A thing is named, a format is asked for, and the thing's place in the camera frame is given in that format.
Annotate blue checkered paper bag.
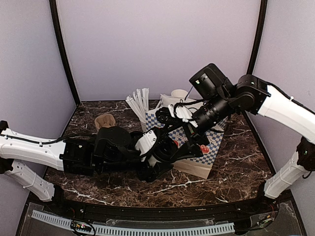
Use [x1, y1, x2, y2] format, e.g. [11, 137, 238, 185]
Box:
[145, 90, 228, 179]

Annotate black coffee lid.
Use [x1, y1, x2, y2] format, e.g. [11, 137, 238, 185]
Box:
[153, 137, 178, 163]

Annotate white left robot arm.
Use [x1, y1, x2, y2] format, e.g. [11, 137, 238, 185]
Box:
[0, 120, 173, 214]

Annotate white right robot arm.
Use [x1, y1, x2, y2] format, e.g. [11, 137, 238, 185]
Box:
[168, 63, 315, 213]

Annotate stack of white paper cups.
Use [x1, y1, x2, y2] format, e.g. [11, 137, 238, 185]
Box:
[171, 89, 188, 98]

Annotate white wrapped straws bundle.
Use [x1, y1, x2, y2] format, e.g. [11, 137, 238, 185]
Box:
[126, 88, 149, 123]

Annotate brown cardboard cup carrier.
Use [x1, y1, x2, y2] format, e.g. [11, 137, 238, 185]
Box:
[94, 114, 117, 131]

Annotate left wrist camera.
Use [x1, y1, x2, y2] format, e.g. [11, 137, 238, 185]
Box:
[135, 129, 160, 162]

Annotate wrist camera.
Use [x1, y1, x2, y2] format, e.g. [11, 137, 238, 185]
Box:
[155, 105, 198, 128]
[135, 129, 160, 162]

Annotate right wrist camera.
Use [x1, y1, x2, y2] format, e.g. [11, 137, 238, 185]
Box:
[155, 105, 198, 128]

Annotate white slotted cable duct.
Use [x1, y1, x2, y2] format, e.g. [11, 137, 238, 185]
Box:
[31, 210, 235, 236]

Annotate black front rail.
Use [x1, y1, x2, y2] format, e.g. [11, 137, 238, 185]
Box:
[45, 198, 279, 222]

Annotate black vertical frame post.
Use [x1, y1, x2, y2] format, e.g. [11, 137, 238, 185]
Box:
[247, 0, 268, 74]

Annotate black left frame post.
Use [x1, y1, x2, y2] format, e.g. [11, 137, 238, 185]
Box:
[49, 0, 81, 106]

